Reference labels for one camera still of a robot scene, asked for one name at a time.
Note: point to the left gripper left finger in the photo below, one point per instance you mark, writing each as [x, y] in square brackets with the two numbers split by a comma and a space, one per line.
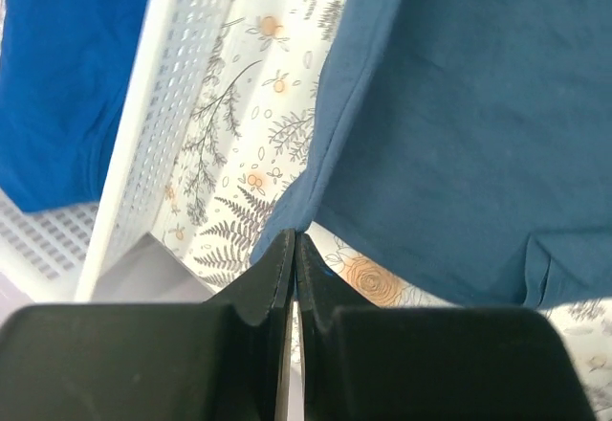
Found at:
[226, 358]

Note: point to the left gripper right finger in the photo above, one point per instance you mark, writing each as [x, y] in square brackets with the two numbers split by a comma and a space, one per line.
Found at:
[364, 362]

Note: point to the teal blue t shirt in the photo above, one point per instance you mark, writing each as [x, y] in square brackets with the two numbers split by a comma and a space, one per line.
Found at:
[465, 146]

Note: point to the white plastic basket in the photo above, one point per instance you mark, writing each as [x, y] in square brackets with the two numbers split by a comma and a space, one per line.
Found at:
[58, 256]

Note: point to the bright blue t shirt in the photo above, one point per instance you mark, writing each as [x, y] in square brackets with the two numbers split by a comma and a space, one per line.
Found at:
[65, 67]

